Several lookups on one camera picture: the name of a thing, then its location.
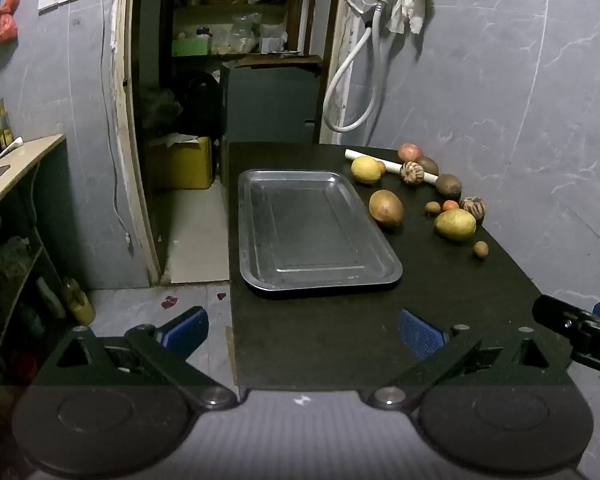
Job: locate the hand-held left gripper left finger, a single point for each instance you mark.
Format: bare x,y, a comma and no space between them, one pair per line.
187,330

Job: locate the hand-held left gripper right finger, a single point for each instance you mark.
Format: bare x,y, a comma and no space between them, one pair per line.
420,335

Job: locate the small brown longan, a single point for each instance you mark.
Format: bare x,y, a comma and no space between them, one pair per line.
481,249
433,208

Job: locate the yellow lemon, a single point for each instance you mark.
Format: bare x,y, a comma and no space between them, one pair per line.
366,170
455,225

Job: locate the brown round passion fruit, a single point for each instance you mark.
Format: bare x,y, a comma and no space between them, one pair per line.
386,208

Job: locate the striped pepino melon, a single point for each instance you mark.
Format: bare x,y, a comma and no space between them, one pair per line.
412,173
473,207

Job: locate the metal tray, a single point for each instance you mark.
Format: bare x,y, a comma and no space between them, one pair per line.
310,230

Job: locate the brown kiwi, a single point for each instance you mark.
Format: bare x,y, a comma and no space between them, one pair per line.
430,164
448,185

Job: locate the yellow jug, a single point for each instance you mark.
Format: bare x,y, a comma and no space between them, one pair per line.
77,302

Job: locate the yellow box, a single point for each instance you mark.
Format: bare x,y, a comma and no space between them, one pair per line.
185,165

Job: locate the red apple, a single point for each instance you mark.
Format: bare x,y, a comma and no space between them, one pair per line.
410,151

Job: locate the white paper sheet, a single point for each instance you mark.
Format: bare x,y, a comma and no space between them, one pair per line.
182,139

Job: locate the long white yam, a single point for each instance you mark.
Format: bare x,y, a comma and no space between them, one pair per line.
355,154

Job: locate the dark green bag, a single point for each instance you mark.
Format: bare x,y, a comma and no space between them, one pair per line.
160,110

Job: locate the beige kitchen counter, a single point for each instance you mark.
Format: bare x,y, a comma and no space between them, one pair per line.
25,160

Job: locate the grey cabinet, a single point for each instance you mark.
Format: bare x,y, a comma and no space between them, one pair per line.
270,105

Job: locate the white tube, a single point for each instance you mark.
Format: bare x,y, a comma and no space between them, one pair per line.
7,149

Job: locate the yellow oil bottle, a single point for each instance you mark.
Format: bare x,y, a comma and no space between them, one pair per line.
4,125

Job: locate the green box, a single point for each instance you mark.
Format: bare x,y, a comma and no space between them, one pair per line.
190,46

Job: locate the wooden board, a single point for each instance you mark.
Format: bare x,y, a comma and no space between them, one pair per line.
280,61

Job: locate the clear plastic bags on shelf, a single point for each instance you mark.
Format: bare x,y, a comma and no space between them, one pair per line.
242,30

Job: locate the wooden storage shelf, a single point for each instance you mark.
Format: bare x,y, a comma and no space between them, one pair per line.
230,10

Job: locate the grey crumpled rag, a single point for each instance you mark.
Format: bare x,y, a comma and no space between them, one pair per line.
405,0

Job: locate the wooden door frame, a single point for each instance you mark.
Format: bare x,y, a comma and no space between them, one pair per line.
125,110

